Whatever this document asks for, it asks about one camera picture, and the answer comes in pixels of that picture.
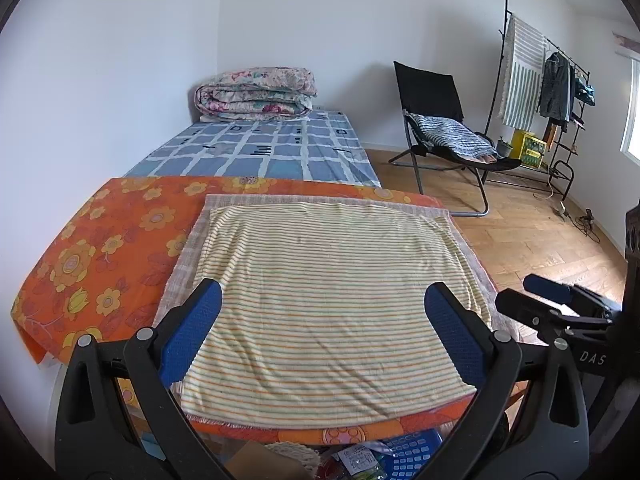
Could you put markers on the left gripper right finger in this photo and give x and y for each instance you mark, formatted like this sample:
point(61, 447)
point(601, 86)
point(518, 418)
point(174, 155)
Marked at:
point(460, 331)

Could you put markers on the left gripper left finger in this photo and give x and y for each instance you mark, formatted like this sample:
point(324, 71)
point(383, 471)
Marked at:
point(190, 325)

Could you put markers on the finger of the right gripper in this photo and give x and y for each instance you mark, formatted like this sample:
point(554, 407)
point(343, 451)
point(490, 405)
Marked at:
point(553, 291)

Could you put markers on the orange floral bed sheet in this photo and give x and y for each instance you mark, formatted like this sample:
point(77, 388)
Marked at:
point(117, 265)

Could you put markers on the blue plastic laundry basket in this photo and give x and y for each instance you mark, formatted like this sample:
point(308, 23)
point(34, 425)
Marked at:
point(402, 457)

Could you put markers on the striped yellow towel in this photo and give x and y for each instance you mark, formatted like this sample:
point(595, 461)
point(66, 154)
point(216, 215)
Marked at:
point(322, 321)

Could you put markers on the yellow crate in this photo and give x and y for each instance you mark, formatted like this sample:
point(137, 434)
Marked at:
point(528, 149)

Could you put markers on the cardboard piece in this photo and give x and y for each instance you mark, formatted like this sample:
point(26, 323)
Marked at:
point(255, 462)

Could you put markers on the black clothes rack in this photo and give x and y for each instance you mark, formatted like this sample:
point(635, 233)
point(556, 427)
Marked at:
point(556, 172)

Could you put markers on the cream knitted cloth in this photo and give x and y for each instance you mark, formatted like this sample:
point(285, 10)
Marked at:
point(308, 458)

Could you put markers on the striped chair cushion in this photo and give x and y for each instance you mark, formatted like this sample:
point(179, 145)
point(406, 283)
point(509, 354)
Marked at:
point(441, 132)

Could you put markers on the dark hanging jacket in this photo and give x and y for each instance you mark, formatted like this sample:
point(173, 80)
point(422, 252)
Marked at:
point(556, 98)

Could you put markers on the teal hanging garment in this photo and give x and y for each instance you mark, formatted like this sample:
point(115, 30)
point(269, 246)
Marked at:
point(584, 92)

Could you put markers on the blue checked mattress cover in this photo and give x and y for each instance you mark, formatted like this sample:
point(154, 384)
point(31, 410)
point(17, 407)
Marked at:
point(321, 147)

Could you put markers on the black folding chair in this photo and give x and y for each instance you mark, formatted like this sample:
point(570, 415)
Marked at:
point(432, 94)

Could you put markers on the folded floral quilt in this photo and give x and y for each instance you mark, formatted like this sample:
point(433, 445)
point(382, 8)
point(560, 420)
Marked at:
point(262, 93)

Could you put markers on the green striped hanging towel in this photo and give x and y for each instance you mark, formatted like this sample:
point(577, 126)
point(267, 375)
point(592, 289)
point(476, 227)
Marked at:
point(522, 75)

